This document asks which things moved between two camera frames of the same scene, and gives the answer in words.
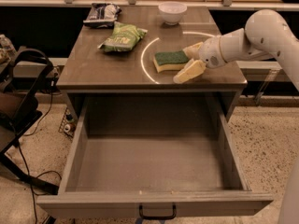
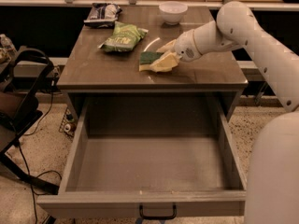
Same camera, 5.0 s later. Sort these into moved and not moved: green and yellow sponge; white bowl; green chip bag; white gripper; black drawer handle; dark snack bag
Moved: green and yellow sponge; white gripper
Not moved: black drawer handle; white bowl; green chip bag; dark snack bag
